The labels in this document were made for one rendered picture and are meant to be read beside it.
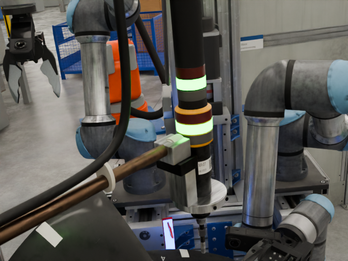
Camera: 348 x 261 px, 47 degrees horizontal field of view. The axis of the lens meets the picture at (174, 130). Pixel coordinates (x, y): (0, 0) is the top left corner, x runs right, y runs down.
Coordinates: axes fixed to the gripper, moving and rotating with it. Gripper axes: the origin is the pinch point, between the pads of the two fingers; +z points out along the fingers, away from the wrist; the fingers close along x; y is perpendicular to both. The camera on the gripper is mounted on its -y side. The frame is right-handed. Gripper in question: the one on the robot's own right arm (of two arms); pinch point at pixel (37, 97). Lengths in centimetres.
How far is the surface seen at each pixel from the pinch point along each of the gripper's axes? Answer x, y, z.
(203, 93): -26, -52, -12
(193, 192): -23, -53, 0
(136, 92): -53, 338, 102
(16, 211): -7, -64, -8
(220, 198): -27, -53, 1
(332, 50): -158, 128, 31
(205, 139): -26, -53, -6
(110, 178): -14, -59, -7
